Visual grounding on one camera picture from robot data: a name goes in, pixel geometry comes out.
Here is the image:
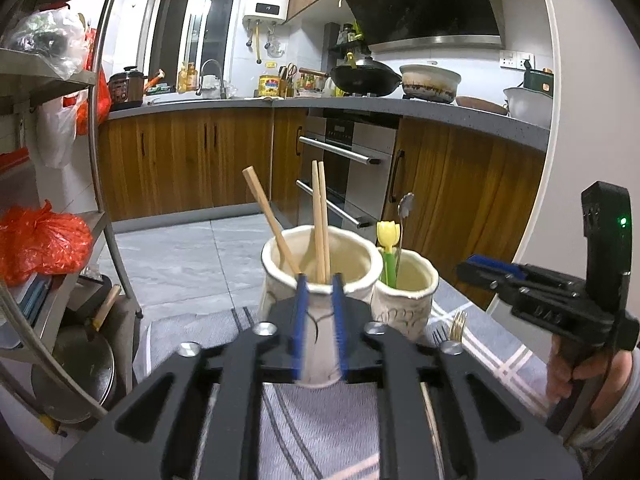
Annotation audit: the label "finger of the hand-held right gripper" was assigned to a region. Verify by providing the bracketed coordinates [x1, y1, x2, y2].
[456, 261, 616, 333]
[467, 254, 593, 293]

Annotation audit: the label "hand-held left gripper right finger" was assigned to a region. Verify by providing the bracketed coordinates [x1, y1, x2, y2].
[331, 273, 585, 480]

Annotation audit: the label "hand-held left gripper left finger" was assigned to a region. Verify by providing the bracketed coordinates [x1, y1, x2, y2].
[52, 272, 309, 480]

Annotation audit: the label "white ceramic double utensil holder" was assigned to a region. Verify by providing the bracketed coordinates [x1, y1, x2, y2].
[257, 225, 440, 388]

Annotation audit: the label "yellow green tulip spoon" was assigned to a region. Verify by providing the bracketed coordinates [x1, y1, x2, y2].
[376, 220, 402, 288]

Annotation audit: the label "metal spoon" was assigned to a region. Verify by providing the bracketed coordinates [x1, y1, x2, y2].
[395, 192, 416, 286]

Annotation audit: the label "wide wooden chopstick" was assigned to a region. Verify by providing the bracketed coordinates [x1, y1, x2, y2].
[242, 166, 298, 275]

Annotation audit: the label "thin wooden chopstick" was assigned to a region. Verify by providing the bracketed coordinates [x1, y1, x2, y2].
[421, 382, 453, 468]
[318, 161, 332, 283]
[311, 160, 326, 283]

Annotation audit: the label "person's right forearm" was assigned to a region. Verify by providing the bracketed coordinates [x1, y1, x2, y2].
[565, 385, 638, 466]

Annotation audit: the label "person's right hand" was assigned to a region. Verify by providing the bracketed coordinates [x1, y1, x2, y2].
[545, 332, 638, 428]

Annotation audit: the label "grey striped tablecloth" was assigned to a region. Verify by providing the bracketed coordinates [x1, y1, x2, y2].
[132, 280, 556, 480]

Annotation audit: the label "brown round board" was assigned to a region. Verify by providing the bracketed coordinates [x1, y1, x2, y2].
[455, 96, 508, 115]

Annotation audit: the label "white enamel pot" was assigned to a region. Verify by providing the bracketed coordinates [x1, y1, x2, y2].
[502, 86, 553, 128]

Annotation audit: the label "steel built-in oven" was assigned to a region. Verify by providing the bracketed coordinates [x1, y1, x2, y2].
[295, 115, 401, 231]

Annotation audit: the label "green enamel pot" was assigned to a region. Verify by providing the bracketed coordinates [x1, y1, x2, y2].
[524, 67, 555, 93]

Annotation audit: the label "white ceramic casserole pot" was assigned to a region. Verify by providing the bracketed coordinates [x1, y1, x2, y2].
[399, 64, 462, 103]

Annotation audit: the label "wooden kitchen base cabinets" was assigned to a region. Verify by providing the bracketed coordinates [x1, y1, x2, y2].
[97, 95, 551, 311]

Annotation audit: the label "black wok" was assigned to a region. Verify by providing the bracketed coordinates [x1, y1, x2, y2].
[299, 55, 403, 97]

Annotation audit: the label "steel pot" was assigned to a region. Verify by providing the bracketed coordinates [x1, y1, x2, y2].
[31, 325, 118, 423]

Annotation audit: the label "group of condiment bottles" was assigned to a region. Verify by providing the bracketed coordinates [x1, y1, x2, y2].
[297, 72, 331, 97]

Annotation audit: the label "knife block with scissors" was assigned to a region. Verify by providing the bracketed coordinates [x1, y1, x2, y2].
[277, 62, 298, 98]

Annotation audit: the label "steel kitchen faucet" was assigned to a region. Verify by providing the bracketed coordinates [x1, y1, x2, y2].
[196, 59, 227, 100]

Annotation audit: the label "black spice shelf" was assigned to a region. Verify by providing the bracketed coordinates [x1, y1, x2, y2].
[325, 21, 371, 58]

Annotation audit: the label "orange plastic bag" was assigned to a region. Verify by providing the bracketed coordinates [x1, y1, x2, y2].
[0, 199, 95, 287]

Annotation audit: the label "black range hood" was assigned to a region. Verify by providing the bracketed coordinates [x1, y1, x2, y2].
[330, 0, 503, 53]

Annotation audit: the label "cooking oil bottle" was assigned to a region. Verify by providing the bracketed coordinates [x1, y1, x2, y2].
[177, 62, 198, 93]

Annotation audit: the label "steel shelf rack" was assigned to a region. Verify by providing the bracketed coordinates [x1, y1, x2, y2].
[0, 0, 143, 436]

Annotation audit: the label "dark red pressure cooker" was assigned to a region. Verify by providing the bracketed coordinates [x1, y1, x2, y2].
[108, 65, 147, 111]

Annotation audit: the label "red plastic bag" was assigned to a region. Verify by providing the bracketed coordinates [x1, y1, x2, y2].
[75, 27, 112, 137]

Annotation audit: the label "white plastic bag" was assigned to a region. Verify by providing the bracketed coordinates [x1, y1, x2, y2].
[37, 92, 78, 170]

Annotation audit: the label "red flat box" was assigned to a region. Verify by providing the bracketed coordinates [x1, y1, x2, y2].
[0, 149, 31, 171]

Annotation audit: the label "kitchen window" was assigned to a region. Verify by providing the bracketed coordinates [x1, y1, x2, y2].
[137, 0, 246, 92]

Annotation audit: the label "clear plastic bag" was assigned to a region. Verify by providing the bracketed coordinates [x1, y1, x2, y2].
[7, 7, 88, 81]

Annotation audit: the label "wooden handled tool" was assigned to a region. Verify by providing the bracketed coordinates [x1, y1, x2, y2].
[90, 284, 122, 331]

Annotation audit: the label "white wall socket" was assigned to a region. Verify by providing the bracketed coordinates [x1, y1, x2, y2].
[499, 50, 533, 70]

